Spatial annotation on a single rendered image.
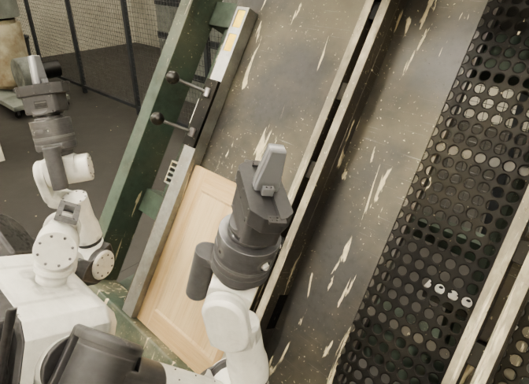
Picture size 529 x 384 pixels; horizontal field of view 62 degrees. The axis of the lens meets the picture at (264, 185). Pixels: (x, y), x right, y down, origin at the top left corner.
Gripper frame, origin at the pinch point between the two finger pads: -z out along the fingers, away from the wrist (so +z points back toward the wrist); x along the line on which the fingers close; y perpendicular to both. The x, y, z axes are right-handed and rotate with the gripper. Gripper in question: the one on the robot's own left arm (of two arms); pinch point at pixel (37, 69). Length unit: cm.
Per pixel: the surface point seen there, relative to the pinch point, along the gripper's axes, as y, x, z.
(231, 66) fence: -35.8, 34.0, 4.4
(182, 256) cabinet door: -18, 17, 54
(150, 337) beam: -9, 7, 74
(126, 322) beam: -13, -2, 71
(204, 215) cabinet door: -21, 24, 43
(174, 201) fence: -24.0, 14.6, 39.4
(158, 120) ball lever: -23.4, 15.0, 15.8
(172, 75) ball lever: -26.4, 20.1, 4.7
